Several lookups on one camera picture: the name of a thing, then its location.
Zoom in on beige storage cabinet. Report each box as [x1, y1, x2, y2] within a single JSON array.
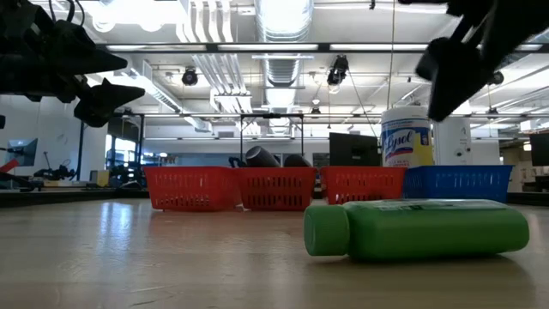
[[501, 145, 535, 193]]

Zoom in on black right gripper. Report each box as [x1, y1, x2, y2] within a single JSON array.
[[414, 0, 549, 123]]

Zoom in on silver ceiling air duct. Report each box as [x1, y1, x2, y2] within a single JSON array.
[[255, 0, 314, 134]]

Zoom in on red plastic slotted basket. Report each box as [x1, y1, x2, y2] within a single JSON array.
[[234, 166, 318, 212], [319, 166, 407, 206], [143, 166, 242, 212]]

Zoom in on round black hanging camera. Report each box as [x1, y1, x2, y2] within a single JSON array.
[[180, 66, 199, 87]]

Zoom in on black computer monitor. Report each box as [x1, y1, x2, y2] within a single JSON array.
[[529, 133, 549, 167], [329, 131, 382, 167]]

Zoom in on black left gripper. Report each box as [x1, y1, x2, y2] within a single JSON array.
[[0, 16, 146, 129]]

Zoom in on black hanging camera with cable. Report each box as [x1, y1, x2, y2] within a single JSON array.
[[326, 54, 350, 86]]

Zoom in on black overhead light bar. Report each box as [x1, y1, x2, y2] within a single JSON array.
[[93, 41, 549, 54]]

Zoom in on black aluminium table frame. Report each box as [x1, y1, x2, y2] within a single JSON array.
[[0, 187, 549, 208]]

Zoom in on green travel-size bottle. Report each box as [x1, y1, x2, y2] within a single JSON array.
[[303, 198, 531, 262]]

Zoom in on grey-screen computer monitor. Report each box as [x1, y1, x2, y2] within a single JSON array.
[[6, 136, 39, 167]]

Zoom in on blue plastic slotted basket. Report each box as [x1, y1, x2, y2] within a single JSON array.
[[401, 164, 515, 204]]

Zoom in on distant black rig frame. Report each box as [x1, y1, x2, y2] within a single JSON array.
[[226, 112, 305, 168], [76, 112, 146, 171]]

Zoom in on Lysol wipes canister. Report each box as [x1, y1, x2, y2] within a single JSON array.
[[380, 106, 435, 167]]

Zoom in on grey travel-size bottle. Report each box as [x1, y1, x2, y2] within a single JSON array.
[[244, 145, 282, 168], [282, 153, 313, 168]]

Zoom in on small yellow box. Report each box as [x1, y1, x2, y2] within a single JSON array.
[[88, 169, 111, 188]]

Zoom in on white cylindrical tank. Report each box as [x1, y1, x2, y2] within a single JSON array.
[[432, 115, 473, 167]]

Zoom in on thin hanging black cable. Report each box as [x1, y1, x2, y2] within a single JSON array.
[[385, 0, 396, 111]]

